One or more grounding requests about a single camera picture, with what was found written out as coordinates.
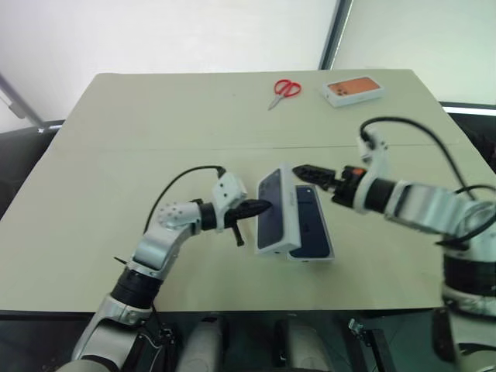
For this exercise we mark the dark window frame post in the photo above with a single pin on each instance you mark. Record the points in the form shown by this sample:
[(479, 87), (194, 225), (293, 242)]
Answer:
[(335, 35)]

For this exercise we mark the white box with orange phone print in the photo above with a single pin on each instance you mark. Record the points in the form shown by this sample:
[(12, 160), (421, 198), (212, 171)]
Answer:
[(352, 88)]

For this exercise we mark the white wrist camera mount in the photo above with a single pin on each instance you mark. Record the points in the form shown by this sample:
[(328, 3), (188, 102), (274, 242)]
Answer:
[(377, 155), (228, 190)]

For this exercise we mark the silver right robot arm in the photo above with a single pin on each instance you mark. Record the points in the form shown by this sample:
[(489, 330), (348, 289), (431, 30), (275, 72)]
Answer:
[(426, 205)]

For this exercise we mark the white box bottom with insert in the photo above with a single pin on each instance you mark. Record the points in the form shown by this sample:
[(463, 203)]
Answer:
[(310, 260)]

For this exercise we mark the white box lid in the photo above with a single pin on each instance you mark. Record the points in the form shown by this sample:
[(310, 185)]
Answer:
[(273, 209)]

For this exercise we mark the pale rounded shape under table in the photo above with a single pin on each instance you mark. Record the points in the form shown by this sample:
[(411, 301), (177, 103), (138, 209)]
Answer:
[(308, 345), (203, 345)]

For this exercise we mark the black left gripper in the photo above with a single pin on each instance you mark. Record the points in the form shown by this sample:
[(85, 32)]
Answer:
[(237, 232)]

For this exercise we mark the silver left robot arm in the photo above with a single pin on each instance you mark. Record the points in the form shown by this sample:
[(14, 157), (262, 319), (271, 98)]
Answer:
[(155, 248)]

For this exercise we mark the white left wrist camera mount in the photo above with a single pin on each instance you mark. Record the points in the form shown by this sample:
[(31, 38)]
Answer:
[(228, 190)]

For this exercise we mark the black table bracket with clamp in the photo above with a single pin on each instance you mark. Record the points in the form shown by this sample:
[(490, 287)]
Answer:
[(166, 348), (368, 345)]

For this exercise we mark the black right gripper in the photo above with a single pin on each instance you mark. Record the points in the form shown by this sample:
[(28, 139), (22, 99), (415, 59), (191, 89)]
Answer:
[(346, 186)]

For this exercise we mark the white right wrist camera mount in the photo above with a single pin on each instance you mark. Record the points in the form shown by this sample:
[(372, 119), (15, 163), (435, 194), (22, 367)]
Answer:
[(377, 155)]

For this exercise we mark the grey metal bar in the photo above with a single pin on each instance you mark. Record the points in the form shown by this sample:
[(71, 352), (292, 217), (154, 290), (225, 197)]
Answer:
[(17, 100)]

